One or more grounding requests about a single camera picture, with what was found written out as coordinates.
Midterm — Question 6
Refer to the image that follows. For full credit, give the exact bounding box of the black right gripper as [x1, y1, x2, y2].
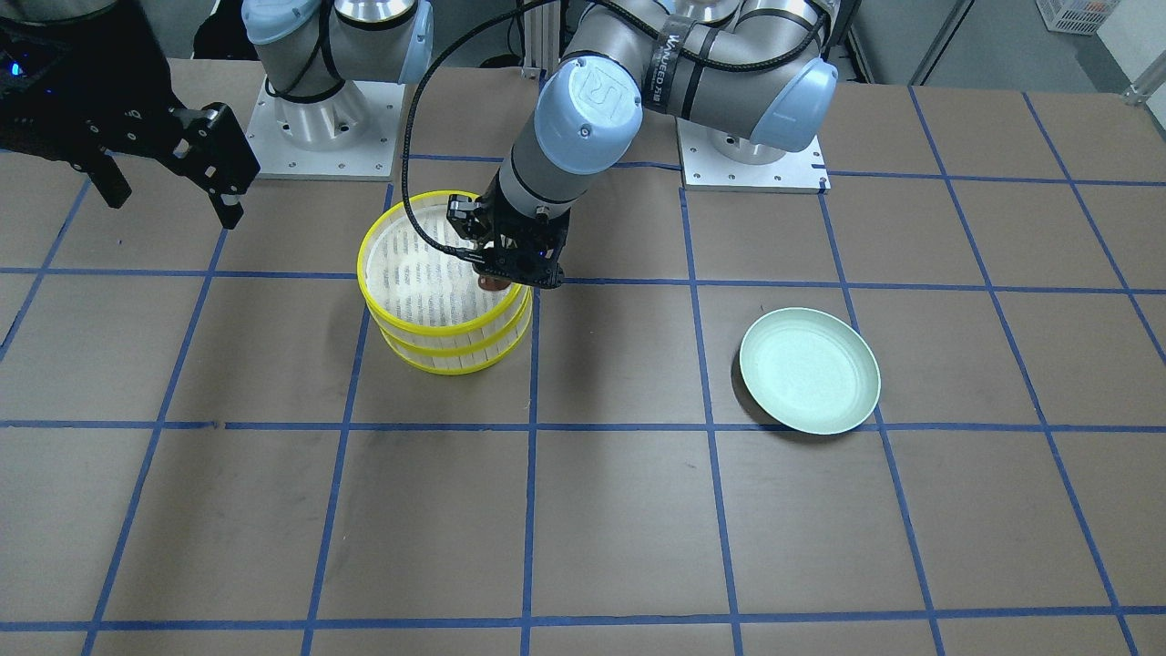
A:
[3, 1, 260, 230]

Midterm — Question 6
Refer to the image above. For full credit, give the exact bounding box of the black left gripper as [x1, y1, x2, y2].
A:
[447, 188, 570, 290]

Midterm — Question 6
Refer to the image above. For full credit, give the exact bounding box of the brown chocolate bun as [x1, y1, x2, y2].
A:
[477, 277, 512, 292]

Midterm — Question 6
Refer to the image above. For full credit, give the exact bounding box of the yellow rimmed steamer basket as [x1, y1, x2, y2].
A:
[354, 190, 483, 323]
[373, 285, 533, 376]

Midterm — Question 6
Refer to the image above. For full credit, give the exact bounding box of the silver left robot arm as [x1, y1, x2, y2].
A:
[447, 1, 841, 288]

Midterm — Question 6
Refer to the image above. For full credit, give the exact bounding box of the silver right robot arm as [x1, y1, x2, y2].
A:
[3, 1, 433, 230]

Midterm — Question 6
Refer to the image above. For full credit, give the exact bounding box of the light green plate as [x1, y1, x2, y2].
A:
[738, 306, 883, 436]

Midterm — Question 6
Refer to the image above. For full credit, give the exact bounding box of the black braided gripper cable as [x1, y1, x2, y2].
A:
[401, 0, 834, 264]

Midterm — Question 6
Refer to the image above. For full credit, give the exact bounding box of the aluminium frame post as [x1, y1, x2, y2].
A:
[519, 1, 566, 79]

